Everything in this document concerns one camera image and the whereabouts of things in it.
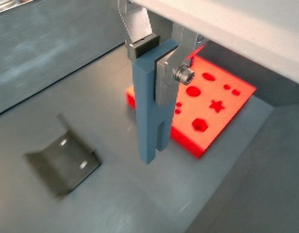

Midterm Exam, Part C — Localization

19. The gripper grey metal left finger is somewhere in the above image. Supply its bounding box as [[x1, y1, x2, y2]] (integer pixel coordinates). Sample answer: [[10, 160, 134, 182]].
[[118, 0, 161, 60]]

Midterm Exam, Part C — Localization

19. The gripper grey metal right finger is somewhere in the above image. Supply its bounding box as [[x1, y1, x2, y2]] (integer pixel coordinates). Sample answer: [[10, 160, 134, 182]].
[[157, 24, 209, 106]]

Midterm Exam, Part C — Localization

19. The blue double-square peg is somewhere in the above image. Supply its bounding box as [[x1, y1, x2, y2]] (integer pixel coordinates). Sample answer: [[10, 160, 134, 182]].
[[133, 39, 178, 164]]

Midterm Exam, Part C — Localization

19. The red shape-sorting board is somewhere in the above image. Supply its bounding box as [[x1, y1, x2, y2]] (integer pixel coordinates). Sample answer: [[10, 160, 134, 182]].
[[127, 56, 256, 158]]

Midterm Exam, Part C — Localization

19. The black curved holder stand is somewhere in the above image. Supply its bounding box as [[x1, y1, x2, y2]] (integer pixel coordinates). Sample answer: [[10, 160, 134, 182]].
[[24, 114, 102, 196]]

